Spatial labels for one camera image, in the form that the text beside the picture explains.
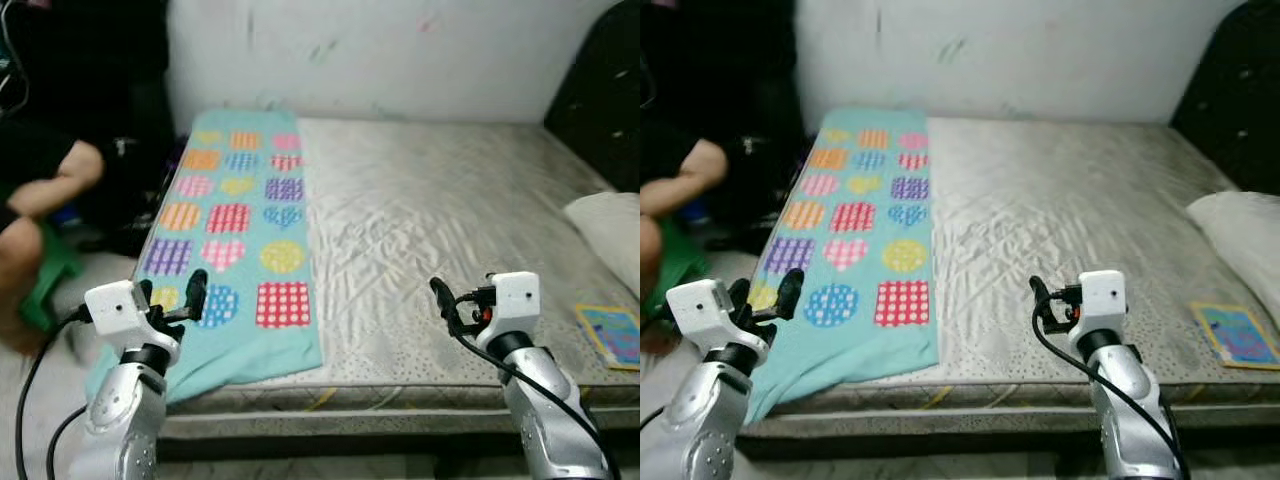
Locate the person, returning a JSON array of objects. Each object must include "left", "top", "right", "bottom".
[
  {"left": 0, "top": 120, "right": 107, "bottom": 357},
  {"left": 640, "top": 135, "right": 730, "bottom": 352}
]

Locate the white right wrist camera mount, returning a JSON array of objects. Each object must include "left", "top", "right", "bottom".
[
  {"left": 1068, "top": 270, "right": 1130, "bottom": 347},
  {"left": 475, "top": 271, "right": 542, "bottom": 347}
]

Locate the green plastic stool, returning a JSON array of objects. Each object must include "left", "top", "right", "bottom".
[
  {"left": 660, "top": 225, "right": 713, "bottom": 323},
  {"left": 20, "top": 220, "right": 87, "bottom": 337}
]

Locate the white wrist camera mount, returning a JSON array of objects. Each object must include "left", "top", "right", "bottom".
[
  {"left": 475, "top": 271, "right": 542, "bottom": 347},
  {"left": 1068, "top": 270, "right": 1130, "bottom": 347},
  {"left": 83, "top": 280, "right": 162, "bottom": 352},
  {"left": 665, "top": 278, "right": 747, "bottom": 352}
]

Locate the teal patterned blanket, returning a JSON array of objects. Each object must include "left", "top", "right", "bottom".
[
  {"left": 740, "top": 107, "right": 942, "bottom": 427},
  {"left": 85, "top": 107, "right": 325, "bottom": 407}
]

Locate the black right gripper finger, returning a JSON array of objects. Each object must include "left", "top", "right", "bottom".
[
  {"left": 429, "top": 276, "right": 464, "bottom": 337},
  {"left": 1029, "top": 275, "right": 1057, "bottom": 334}
]

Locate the colourful children's book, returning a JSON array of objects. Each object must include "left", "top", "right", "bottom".
[
  {"left": 1190, "top": 302, "right": 1280, "bottom": 372},
  {"left": 575, "top": 304, "right": 641, "bottom": 372}
]

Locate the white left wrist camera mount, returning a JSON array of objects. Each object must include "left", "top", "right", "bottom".
[
  {"left": 665, "top": 278, "right": 747, "bottom": 352},
  {"left": 83, "top": 280, "right": 162, "bottom": 352}
]

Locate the black tufted headboard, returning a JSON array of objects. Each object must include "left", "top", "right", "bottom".
[
  {"left": 543, "top": 0, "right": 641, "bottom": 197},
  {"left": 1170, "top": 0, "right": 1280, "bottom": 197}
]

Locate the beige printed pillow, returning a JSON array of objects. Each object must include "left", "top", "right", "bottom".
[
  {"left": 563, "top": 192, "right": 641, "bottom": 297},
  {"left": 1185, "top": 190, "right": 1280, "bottom": 302}
]

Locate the grey quilted mattress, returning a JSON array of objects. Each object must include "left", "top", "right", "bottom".
[
  {"left": 740, "top": 118, "right": 1280, "bottom": 442},
  {"left": 130, "top": 118, "right": 641, "bottom": 442}
]

